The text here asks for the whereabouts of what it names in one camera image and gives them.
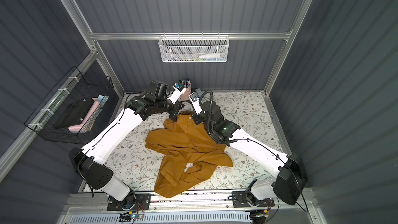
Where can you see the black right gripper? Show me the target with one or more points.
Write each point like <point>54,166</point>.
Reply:
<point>197,118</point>

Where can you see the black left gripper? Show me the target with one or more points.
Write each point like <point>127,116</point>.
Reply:
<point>178,106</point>

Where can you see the mustard brown trousers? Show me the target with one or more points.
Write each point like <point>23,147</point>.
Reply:
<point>190,155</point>

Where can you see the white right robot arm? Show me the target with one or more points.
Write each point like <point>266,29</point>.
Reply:
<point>289,176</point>

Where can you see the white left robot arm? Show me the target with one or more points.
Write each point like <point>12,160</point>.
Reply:
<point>89,161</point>

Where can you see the pink metal pen cup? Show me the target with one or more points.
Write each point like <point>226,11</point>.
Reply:
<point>185,95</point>

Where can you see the colourful marker pens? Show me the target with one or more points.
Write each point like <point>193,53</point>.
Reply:
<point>185,82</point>

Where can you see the black flat item in basket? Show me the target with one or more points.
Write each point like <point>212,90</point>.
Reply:
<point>73,115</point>

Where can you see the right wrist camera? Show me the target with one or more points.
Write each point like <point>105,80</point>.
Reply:
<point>195,100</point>

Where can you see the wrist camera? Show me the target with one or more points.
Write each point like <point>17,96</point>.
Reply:
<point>177,90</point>
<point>195,100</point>

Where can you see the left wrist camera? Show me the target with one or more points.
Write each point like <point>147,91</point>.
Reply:
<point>177,90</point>

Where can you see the white wire mesh basket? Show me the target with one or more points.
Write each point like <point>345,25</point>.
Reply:
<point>181,50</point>

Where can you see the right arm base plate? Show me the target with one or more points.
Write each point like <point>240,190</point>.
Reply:
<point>242,199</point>

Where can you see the black wire wall basket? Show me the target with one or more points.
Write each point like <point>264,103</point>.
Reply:
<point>82,87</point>

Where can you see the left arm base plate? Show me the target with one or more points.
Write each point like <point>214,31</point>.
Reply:
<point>132,202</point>

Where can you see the pink handle tool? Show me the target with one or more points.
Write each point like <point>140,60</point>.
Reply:
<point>90,117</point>

